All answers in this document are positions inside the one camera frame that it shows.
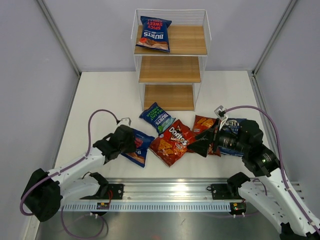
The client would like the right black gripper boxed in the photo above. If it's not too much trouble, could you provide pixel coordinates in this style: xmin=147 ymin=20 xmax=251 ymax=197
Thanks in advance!
xmin=187 ymin=117 xmax=249 ymax=157

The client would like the Burts spicy chilli bag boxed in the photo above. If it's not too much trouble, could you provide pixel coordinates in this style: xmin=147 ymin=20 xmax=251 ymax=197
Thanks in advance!
xmin=121 ymin=129 xmax=155 ymax=168
xmin=135 ymin=16 xmax=172 ymax=53

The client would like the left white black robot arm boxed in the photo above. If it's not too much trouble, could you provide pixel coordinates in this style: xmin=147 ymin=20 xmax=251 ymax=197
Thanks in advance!
xmin=21 ymin=124 xmax=136 ymax=222

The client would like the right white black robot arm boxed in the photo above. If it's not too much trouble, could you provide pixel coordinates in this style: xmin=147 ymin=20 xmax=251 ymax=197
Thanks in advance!
xmin=187 ymin=120 xmax=320 ymax=240

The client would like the small red Doritos bag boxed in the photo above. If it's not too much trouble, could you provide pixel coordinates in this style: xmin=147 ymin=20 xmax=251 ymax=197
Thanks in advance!
xmin=187 ymin=115 xmax=221 ymax=157

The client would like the Kettle sea salt vinegar bag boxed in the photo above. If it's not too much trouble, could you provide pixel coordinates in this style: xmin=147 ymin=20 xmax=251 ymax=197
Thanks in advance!
xmin=219 ymin=118 xmax=246 ymax=157

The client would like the large red Doritos bag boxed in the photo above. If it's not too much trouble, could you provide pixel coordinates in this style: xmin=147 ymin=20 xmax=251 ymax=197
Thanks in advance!
xmin=149 ymin=119 xmax=196 ymax=167

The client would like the Burts sea salt vinegar bag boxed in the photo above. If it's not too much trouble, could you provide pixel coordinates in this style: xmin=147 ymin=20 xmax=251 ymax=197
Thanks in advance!
xmin=139 ymin=102 xmax=176 ymax=135

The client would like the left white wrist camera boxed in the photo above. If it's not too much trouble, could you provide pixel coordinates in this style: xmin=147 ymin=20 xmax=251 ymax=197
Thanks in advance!
xmin=116 ymin=117 xmax=132 ymax=127

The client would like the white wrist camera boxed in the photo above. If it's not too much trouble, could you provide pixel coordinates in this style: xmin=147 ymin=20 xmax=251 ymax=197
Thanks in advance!
xmin=116 ymin=117 xmax=132 ymax=127
xmin=214 ymin=105 xmax=228 ymax=130

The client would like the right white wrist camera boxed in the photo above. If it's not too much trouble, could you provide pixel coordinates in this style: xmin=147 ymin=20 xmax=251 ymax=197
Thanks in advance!
xmin=214 ymin=105 xmax=228 ymax=130

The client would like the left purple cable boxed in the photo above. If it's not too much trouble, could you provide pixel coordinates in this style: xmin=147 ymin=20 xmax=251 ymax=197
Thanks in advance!
xmin=19 ymin=108 xmax=120 ymax=216

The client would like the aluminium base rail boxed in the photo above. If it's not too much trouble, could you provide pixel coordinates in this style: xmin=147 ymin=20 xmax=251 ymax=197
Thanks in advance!
xmin=79 ymin=177 xmax=301 ymax=203

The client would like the white slotted cable duct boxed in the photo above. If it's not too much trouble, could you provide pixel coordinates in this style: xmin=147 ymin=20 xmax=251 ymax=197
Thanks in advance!
xmin=63 ymin=201 xmax=231 ymax=213

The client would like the white wire wooden shelf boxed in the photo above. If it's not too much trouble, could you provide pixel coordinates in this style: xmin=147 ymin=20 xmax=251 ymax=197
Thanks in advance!
xmin=130 ymin=9 xmax=212 ymax=111

